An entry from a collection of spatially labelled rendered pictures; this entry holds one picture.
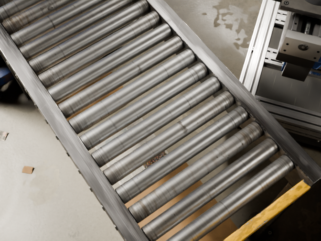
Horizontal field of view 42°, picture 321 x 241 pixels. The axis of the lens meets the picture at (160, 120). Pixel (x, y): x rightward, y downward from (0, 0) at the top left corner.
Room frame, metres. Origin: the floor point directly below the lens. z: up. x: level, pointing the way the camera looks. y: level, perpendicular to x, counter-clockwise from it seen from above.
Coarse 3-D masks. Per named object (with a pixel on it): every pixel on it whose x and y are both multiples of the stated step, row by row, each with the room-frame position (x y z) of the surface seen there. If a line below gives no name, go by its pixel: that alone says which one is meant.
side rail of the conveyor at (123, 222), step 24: (0, 24) 0.92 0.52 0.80; (0, 48) 0.83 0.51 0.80; (24, 72) 0.73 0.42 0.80; (48, 96) 0.64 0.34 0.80; (48, 120) 0.56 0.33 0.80; (72, 144) 0.48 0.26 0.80; (96, 168) 0.40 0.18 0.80; (96, 192) 0.33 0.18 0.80; (120, 216) 0.27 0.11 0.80; (144, 240) 0.20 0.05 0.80
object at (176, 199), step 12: (180, 168) 0.68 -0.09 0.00; (144, 192) 0.57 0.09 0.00; (132, 204) 0.52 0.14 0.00; (168, 204) 0.51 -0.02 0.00; (156, 216) 0.46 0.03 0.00; (192, 216) 0.45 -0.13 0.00; (180, 228) 0.40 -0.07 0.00; (216, 228) 0.39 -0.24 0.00; (228, 228) 0.39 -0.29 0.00; (204, 240) 0.34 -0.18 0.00; (216, 240) 0.34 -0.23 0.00
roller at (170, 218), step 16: (272, 144) 0.46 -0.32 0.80; (240, 160) 0.41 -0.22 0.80; (256, 160) 0.41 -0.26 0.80; (224, 176) 0.37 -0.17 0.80; (240, 176) 0.37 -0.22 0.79; (192, 192) 0.33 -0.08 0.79; (208, 192) 0.32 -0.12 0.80; (176, 208) 0.28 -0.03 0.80; (192, 208) 0.28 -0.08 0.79; (160, 224) 0.24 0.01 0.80; (176, 224) 0.24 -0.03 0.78
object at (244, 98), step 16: (160, 0) 1.00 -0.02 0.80; (160, 16) 0.94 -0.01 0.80; (176, 16) 0.93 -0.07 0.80; (176, 32) 0.87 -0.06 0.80; (192, 32) 0.86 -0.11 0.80; (192, 48) 0.80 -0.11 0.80; (208, 48) 0.80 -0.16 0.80; (192, 64) 0.79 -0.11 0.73; (208, 64) 0.74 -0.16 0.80; (224, 80) 0.68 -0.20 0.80; (240, 96) 0.62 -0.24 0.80; (256, 112) 0.56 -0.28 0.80; (272, 128) 0.51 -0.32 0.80; (256, 144) 0.51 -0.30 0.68; (288, 144) 0.46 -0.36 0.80; (272, 160) 0.45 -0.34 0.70; (304, 160) 0.41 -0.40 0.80; (288, 176) 0.39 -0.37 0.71; (304, 176) 0.36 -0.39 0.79; (320, 176) 0.36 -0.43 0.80
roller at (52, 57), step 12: (144, 0) 1.01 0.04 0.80; (120, 12) 0.96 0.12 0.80; (132, 12) 0.96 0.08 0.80; (144, 12) 0.97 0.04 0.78; (96, 24) 0.91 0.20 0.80; (108, 24) 0.91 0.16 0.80; (120, 24) 0.92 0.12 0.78; (84, 36) 0.86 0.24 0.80; (96, 36) 0.87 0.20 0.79; (60, 48) 0.82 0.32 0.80; (72, 48) 0.82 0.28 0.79; (84, 48) 0.84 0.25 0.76; (36, 60) 0.77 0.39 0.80; (48, 60) 0.78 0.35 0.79; (60, 60) 0.79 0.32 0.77; (36, 72) 0.74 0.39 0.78
